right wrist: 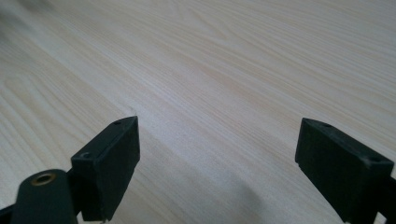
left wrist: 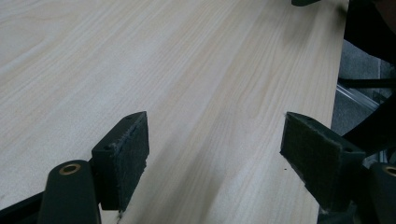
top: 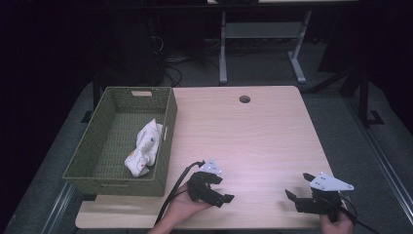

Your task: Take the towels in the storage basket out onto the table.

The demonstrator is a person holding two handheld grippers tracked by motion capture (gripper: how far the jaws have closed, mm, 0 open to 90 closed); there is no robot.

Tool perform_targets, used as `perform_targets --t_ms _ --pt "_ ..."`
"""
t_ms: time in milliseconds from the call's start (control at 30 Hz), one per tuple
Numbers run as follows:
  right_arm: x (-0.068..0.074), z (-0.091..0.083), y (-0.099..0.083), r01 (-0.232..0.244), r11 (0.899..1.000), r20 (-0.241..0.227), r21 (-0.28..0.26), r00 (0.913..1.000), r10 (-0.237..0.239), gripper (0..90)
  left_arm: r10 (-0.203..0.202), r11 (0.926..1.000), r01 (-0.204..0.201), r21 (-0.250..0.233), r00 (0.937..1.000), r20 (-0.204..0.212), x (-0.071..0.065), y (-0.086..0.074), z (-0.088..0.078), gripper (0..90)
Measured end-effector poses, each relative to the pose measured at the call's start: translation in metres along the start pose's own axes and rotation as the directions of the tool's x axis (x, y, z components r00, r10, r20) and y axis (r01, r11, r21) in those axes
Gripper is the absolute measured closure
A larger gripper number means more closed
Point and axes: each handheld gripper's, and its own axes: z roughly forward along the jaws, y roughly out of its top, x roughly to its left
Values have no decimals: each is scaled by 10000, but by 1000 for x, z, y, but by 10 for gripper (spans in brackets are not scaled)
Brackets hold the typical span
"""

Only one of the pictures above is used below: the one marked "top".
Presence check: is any person's right hand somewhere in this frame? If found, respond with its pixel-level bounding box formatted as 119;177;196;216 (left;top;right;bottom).
319;208;356;234

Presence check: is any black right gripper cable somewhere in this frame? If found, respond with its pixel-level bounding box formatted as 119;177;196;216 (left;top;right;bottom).
337;190;382;234

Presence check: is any dark computer tower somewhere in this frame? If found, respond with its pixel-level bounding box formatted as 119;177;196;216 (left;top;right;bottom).
120;16;165;87

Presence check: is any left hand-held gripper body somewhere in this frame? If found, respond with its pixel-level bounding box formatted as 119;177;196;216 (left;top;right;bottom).
186;158;226;205

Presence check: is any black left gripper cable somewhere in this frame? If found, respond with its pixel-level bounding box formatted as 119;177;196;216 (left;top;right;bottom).
154;160;207;226

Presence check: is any black metal stand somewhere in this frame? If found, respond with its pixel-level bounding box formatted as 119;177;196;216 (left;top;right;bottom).
339;62;386;129

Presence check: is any green woven basket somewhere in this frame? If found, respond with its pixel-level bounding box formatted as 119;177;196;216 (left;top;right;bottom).
62;86;178;198

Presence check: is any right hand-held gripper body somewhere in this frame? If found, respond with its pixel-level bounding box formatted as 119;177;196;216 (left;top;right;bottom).
294;172;356;224

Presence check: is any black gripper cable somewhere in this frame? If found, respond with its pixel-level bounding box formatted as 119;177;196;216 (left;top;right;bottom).
154;160;207;226
337;190;382;234

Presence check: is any white metal desk frame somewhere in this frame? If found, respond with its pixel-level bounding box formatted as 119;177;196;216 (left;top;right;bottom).
218;10;314;86

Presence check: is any metal floor rail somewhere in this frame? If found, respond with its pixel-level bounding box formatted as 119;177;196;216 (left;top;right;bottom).
40;181;76;234
344;96;413;226

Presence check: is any white patterned cloth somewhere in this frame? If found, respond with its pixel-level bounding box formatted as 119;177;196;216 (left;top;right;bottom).
124;118;165;178

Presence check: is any tangle of black floor cables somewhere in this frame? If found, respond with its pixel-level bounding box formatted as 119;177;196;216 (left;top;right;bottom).
149;33;225;88

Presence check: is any person's left hand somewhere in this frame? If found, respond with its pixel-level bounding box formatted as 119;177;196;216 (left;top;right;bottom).
168;182;212;226

